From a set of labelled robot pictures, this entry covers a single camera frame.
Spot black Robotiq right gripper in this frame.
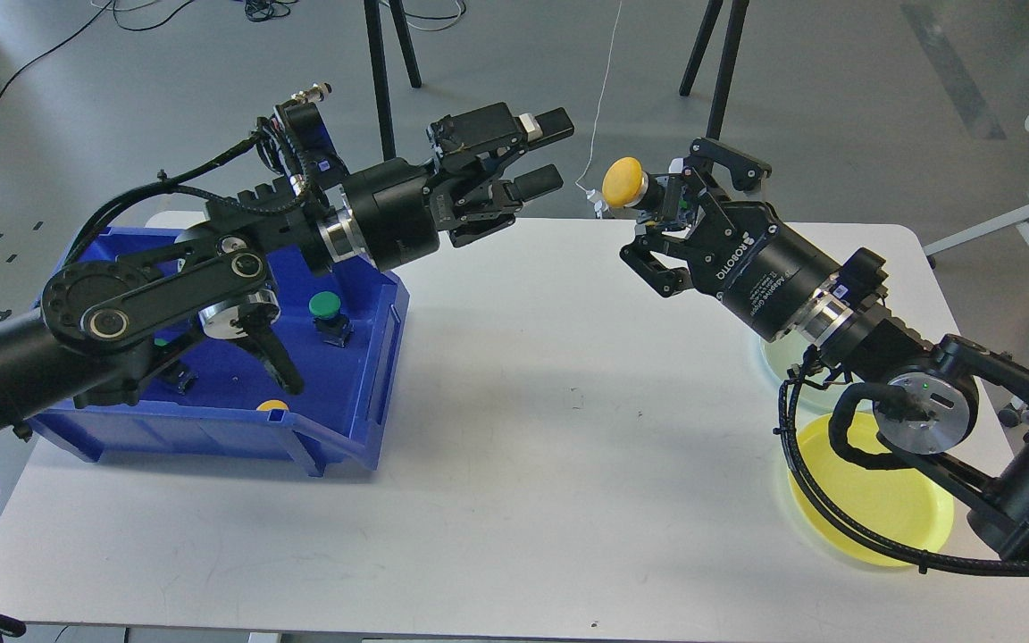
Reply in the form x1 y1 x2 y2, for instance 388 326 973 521
618 138 840 341

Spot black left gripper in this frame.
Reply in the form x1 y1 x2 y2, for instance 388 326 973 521
318 103 574 271

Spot yellow push button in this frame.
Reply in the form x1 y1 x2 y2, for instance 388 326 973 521
599 157 690 231

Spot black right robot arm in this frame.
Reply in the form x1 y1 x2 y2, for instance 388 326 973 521
601 138 1029 577

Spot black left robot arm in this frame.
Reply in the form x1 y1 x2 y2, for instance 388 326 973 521
0 84 574 642

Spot pale green plate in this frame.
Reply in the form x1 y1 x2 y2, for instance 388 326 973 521
759 332 846 413

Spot yellow button at bin front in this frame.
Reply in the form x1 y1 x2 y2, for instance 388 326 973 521
255 399 289 412

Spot yellow plate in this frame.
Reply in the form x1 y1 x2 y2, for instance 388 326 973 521
789 412 955 567

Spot white power plug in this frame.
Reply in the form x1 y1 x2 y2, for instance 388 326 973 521
584 188 634 220

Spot black tripod legs left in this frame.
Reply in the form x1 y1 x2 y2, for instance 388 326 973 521
363 1 423 162

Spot black tripod legs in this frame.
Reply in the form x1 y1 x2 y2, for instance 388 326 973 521
679 0 751 144
363 1 423 162

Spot black tripod legs right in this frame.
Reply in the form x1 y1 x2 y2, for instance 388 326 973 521
679 0 751 144

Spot blue plastic bin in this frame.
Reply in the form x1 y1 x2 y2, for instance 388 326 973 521
31 247 409 477

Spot white cable on floor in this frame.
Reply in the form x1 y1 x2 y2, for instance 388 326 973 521
575 0 624 193

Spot black floor cables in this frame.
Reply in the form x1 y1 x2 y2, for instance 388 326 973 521
0 0 471 154

